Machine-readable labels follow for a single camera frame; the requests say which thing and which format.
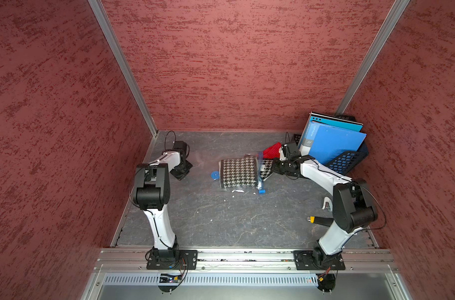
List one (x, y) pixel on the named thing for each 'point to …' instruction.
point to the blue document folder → (324, 142)
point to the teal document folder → (332, 121)
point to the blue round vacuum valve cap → (215, 175)
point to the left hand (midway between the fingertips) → (185, 175)
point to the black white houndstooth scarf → (243, 173)
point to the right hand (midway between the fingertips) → (272, 170)
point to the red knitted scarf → (272, 152)
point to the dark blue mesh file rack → (346, 162)
